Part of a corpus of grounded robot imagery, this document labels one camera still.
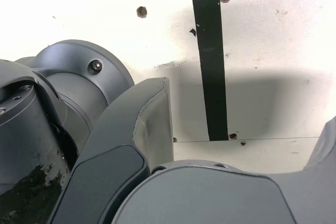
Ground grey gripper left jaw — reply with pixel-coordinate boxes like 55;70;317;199
49;77;175;224

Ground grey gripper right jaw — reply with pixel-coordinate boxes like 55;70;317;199
111;115;336;224

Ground black tape strip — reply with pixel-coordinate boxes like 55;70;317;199
191;0;228;142

